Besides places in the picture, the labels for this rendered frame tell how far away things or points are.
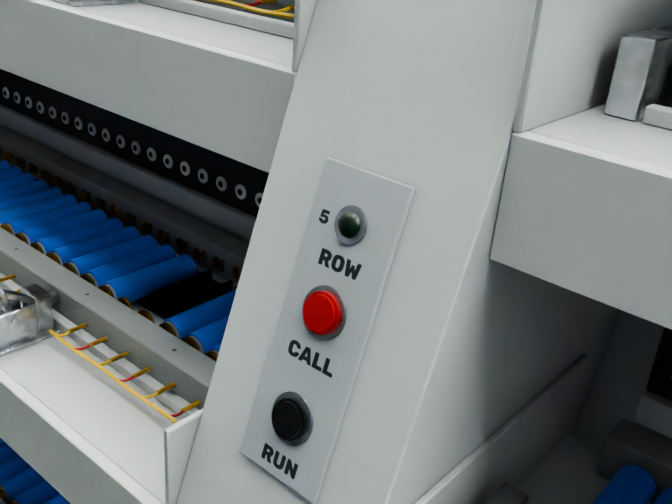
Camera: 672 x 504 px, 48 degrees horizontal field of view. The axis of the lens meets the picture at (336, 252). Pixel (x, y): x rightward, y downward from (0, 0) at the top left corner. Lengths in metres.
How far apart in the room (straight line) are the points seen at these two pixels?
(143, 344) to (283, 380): 0.15
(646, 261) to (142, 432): 0.26
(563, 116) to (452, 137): 0.04
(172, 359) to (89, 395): 0.05
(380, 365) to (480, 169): 0.08
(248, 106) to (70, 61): 0.13
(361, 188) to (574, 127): 0.07
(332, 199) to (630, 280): 0.11
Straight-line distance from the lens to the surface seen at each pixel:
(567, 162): 0.24
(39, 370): 0.46
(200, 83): 0.35
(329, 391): 0.28
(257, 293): 0.30
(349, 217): 0.27
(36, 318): 0.48
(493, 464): 0.35
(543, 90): 0.26
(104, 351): 0.46
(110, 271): 0.52
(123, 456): 0.39
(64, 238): 0.57
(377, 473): 0.28
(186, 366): 0.41
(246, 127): 0.33
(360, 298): 0.27
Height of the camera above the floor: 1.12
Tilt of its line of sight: 10 degrees down
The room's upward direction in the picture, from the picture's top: 17 degrees clockwise
